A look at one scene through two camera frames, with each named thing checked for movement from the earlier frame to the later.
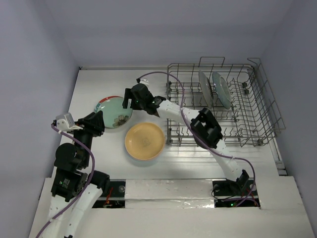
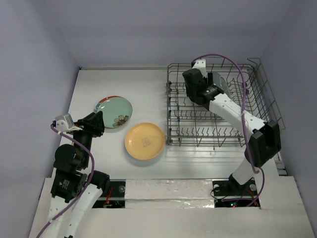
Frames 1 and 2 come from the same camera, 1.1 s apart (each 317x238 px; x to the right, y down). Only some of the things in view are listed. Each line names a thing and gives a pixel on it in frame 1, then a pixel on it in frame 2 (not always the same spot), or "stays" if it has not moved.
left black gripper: [97, 118] stays
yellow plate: [144, 141] stays
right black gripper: [127, 98] to [198, 99]
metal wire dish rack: [238, 96] stays
